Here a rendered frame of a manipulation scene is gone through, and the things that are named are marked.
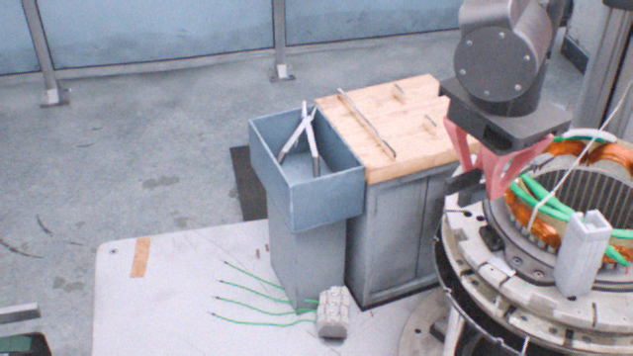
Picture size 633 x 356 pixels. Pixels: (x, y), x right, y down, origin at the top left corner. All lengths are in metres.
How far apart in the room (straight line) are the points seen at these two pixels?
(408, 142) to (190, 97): 2.21
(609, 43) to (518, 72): 0.75
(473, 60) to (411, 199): 0.52
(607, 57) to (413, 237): 0.45
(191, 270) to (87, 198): 1.49
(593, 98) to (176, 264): 0.77
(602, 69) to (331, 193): 0.55
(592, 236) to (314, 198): 0.37
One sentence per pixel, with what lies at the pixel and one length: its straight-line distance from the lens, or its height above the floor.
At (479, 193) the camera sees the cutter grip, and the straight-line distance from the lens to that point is 0.64.
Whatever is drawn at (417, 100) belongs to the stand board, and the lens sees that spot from 1.05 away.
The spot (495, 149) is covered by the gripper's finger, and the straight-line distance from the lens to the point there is 0.59.
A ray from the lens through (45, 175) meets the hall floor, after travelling 2.79.
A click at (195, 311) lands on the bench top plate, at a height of 0.78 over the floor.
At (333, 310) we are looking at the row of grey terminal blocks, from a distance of 1.05.
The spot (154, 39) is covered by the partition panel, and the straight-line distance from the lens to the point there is 3.07.
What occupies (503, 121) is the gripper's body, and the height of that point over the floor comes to 1.30.
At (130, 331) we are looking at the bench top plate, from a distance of 1.11.
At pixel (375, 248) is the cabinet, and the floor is 0.91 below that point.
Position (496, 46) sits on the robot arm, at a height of 1.40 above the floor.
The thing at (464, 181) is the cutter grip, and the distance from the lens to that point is 0.65.
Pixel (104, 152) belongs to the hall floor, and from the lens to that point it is 2.84.
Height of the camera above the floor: 1.62
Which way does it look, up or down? 39 degrees down
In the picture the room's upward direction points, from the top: straight up
